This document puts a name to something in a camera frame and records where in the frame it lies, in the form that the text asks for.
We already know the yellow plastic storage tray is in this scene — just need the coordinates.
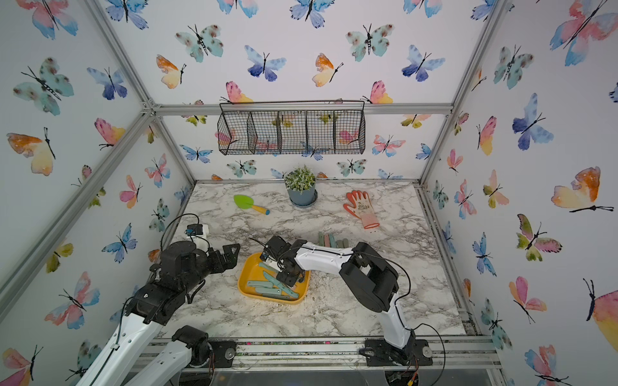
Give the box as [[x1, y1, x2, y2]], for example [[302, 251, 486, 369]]
[[238, 253, 311, 305]]

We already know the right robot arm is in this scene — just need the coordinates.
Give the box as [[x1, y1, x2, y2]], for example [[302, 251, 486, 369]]
[[260, 236, 433, 367]]

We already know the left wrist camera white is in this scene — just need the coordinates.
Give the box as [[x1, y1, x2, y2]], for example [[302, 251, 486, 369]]
[[185, 223, 207, 241]]

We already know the red and pink glove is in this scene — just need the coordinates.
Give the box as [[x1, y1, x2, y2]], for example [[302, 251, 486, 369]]
[[343, 191, 380, 230]]

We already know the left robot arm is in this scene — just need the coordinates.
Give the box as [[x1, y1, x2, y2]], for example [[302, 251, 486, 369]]
[[78, 240, 241, 385]]

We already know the green toy garden trowel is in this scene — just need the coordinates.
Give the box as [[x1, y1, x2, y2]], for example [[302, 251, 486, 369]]
[[233, 195, 270, 216]]

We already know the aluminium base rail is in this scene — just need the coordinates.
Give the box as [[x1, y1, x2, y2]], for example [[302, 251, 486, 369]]
[[134, 335, 503, 372]]

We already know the potted green plant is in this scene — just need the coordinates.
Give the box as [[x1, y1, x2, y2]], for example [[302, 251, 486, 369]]
[[284, 166, 317, 207]]

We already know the black wire wall basket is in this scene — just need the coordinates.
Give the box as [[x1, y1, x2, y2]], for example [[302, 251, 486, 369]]
[[216, 100, 366, 159]]

